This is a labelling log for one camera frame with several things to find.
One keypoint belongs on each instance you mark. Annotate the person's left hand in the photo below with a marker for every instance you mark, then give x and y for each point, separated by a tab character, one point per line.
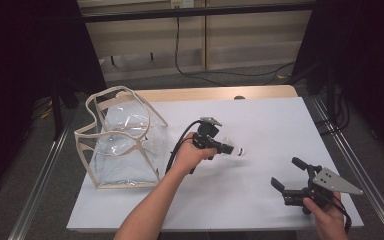
188	158

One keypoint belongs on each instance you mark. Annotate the black curtain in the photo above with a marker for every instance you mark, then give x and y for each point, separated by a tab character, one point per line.
13	66
373	50

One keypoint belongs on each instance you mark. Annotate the white wall power outlet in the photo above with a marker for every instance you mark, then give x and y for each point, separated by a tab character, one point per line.
186	3

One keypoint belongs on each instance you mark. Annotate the white table mat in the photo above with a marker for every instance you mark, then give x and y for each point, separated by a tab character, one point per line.
246	200

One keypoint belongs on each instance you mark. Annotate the black metal stand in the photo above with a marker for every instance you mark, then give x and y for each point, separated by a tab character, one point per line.
57	113
330	90

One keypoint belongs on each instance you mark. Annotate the white shuttlecock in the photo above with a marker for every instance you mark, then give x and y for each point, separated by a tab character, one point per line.
241	152

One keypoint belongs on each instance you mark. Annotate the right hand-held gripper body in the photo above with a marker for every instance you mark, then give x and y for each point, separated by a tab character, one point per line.
333	181

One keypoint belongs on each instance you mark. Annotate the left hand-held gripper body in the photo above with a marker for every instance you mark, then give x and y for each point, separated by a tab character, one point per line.
206	140

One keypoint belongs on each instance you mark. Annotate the aluminium floor rail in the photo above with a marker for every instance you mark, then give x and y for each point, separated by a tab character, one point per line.
373	196
40	190

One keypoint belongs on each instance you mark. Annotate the transparent bag with beige trim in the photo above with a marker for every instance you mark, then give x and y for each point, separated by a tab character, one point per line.
126	166

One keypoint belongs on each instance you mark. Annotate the person's right hand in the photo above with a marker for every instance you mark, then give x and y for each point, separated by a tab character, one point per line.
330	223

